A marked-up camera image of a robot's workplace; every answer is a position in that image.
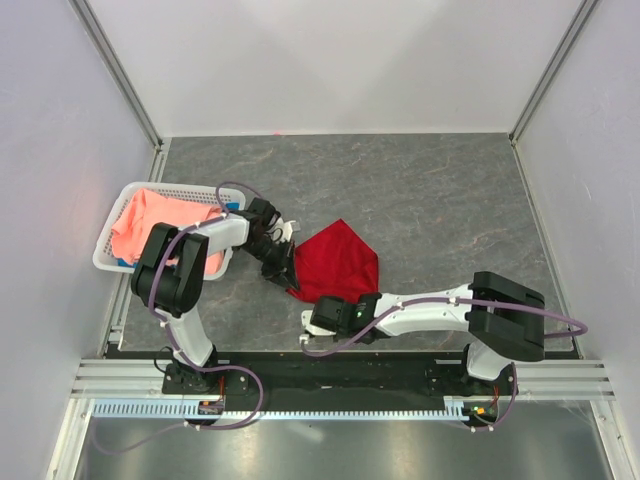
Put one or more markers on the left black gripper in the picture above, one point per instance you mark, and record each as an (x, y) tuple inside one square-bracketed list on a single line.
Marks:
[(284, 267)]

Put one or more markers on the red cloth napkin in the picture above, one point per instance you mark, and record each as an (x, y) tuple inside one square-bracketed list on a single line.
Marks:
[(335, 262)]

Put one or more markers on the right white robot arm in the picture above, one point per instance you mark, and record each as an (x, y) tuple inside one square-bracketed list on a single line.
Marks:
[(504, 318)]

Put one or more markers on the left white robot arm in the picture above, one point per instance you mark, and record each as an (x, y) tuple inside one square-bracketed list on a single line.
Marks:
[(170, 273)]

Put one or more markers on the white plastic basket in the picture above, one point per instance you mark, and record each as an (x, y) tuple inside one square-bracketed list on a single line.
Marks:
[(103, 257)]

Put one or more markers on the pink cloth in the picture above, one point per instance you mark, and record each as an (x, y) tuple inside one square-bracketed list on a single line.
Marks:
[(145, 209)]

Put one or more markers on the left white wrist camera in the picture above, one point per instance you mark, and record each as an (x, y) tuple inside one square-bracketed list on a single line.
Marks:
[(284, 230)]

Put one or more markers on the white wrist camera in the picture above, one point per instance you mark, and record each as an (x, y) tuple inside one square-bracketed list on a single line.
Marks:
[(284, 230), (311, 331)]

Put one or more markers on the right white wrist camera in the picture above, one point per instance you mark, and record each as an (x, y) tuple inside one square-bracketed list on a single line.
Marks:
[(311, 331)]

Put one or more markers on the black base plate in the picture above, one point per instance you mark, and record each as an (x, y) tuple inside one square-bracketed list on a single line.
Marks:
[(352, 380)]

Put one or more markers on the slotted cable duct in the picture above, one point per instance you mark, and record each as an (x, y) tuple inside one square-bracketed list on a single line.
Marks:
[(194, 409)]

